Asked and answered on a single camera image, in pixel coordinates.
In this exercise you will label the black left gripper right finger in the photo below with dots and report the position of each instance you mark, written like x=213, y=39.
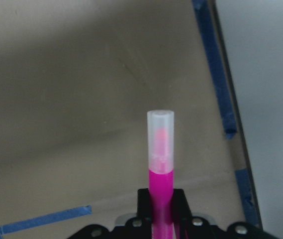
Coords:
x=197, y=227

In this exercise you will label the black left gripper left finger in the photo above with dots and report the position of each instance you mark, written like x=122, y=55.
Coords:
x=136, y=227

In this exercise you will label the pink highlighter pen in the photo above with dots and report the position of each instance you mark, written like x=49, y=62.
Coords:
x=160, y=130

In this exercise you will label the silver closed laptop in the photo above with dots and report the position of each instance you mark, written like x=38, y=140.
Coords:
x=253, y=35

